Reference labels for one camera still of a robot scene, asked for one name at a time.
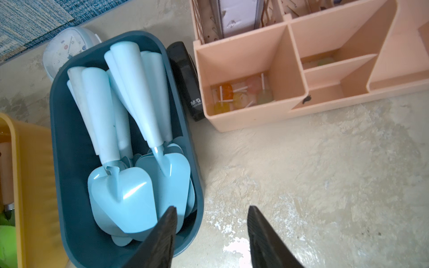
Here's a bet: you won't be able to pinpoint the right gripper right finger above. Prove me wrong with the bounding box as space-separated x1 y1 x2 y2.
247 205 303 268

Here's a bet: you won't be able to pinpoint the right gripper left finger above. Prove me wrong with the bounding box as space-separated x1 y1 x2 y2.
123 206 178 268

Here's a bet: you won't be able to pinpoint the dark green shovel yellow handle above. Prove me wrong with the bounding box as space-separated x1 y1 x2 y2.
1 226 18 268

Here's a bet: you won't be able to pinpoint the blue shovel large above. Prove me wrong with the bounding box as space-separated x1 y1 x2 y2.
137 51 196 219

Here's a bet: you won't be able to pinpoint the dark blue storage box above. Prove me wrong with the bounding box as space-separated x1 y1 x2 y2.
50 31 204 268

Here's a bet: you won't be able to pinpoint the yellow storage box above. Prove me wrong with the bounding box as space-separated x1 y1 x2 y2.
1 113 69 268

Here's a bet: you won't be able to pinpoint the white box in organizer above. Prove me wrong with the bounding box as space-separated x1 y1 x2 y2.
217 0 264 38

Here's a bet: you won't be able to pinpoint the lollipop candies in organizer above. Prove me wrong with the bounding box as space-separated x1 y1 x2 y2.
212 73 274 115

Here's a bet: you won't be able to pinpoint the black stapler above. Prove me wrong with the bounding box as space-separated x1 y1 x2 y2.
166 41 205 122

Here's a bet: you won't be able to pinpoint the pink desk file organizer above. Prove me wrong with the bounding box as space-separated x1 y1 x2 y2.
191 1 429 132

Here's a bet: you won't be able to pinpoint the white round clock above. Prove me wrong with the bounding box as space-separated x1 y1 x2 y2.
42 27 102 82

